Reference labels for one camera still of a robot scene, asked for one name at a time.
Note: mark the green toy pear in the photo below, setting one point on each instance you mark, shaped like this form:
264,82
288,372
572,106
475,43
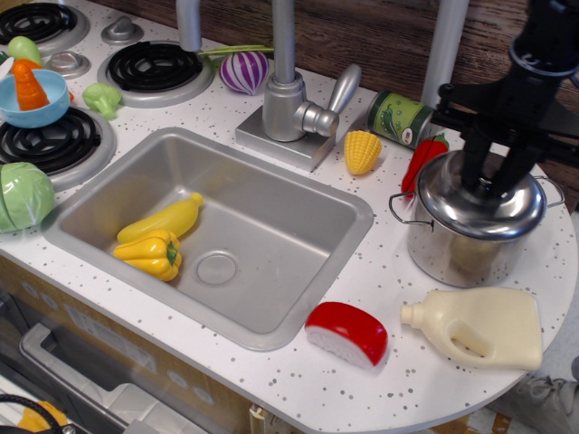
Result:
23,48

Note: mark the yellow toy corn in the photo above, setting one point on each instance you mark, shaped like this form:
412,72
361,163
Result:
362,150

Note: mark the green toy cabbage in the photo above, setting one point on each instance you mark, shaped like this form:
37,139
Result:
27,196

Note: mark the red toy chili pepper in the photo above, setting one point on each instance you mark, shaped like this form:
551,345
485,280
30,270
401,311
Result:
428,149

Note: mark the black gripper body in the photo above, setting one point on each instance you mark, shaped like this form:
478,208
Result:
521,102

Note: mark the cream toy detergent bottle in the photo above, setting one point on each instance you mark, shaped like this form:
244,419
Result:
481,327

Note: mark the green toy can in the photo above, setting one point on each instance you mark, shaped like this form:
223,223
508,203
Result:
405,121

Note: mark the grey shoe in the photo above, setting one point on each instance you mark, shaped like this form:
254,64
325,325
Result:
545,404

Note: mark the black burner back left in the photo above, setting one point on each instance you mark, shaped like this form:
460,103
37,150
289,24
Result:
52,27

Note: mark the silver left post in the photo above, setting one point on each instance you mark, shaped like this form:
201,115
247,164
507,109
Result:
188,18

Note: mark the black burner back right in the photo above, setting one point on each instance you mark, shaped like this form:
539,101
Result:
152,75

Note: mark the silver post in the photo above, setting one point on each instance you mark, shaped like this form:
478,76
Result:
446,38
188,18

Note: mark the silver toy faucet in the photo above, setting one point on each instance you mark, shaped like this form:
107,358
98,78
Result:
288,126

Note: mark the purple white toy onion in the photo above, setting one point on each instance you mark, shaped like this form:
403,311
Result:
244,68

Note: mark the silver stove knob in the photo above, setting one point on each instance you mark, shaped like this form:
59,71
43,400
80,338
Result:
123,31
70,65

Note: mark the black burner front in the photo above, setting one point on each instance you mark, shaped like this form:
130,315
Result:
70,151

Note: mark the stainless steel pot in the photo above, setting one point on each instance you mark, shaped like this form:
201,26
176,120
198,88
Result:
462,261

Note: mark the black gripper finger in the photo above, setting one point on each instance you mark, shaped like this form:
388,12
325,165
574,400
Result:
512,168
477,144

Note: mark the orange toy carrot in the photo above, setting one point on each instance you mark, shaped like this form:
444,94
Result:
30,94

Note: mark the steel pot lid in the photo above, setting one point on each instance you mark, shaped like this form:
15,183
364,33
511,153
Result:
442,199

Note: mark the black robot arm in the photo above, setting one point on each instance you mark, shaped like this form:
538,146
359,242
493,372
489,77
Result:
548,45

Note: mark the silver stove knob upper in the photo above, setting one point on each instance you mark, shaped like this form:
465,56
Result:
123,31

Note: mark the yellow toy banana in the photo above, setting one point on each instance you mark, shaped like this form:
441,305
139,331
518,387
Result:
178,217

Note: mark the silver stove knob lower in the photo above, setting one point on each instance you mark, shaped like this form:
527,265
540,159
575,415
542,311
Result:
70,65

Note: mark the yellow toy below counter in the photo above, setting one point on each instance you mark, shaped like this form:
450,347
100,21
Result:
34,422

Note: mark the silver toy sink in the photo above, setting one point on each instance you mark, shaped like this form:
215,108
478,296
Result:
266,247

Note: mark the red white toy cheese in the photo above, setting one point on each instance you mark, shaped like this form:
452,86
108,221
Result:
348,332

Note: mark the green toy broccoli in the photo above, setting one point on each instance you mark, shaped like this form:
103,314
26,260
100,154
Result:
103,99

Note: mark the blue toy bowl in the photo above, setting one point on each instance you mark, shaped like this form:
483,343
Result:
10,112

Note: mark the yellow toy bell pepper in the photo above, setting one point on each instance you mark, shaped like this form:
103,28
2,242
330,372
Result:
157,253

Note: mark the black burner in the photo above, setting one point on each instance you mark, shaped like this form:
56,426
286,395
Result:
52,27
152,75
70,151

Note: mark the silver oven handle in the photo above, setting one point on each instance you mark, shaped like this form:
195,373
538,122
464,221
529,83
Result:
63,364

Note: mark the silver right post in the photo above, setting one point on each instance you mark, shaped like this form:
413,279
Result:
446,38

